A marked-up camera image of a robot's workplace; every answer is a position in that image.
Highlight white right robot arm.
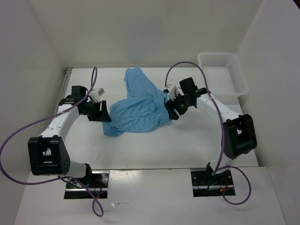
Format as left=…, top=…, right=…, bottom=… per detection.
left=164, top=77, right=257, bottom=184

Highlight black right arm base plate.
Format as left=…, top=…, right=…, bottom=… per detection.
left=190, top=168, right=236, bottom=197

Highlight white perforated plastic basket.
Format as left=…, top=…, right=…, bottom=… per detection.
left=197, top=52, right=249, bottom=98

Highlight aluminium table edge rail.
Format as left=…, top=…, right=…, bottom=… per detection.
left=56, top=67, right=73, bottom=112

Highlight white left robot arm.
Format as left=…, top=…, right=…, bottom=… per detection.
left=28, top=86, right=111, bottom=188

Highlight light blue mesh shorts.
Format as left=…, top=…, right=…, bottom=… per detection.
left=103, top=67, right=171, bottom=137

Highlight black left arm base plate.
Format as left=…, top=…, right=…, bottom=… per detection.
left=64, top=170, right=110, bottom=200

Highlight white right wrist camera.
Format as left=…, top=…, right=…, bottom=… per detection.
left=164, top=84, right=180, bottom=100

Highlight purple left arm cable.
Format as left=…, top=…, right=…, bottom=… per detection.
left=0, top=67, right=104, bottom=217

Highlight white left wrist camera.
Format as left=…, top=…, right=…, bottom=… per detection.
left=89, top=88, right=105, bottom=102

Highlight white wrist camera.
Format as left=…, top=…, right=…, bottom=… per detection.
left=164, top=84, right=180, bottom=100
left=89, top=88, right=105, bottom=102

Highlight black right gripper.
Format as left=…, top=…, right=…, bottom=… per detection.
left=164, top=91, right=192, bottom=120

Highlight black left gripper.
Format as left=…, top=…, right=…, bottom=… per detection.
left=81, top=100, right=112, bottom=122

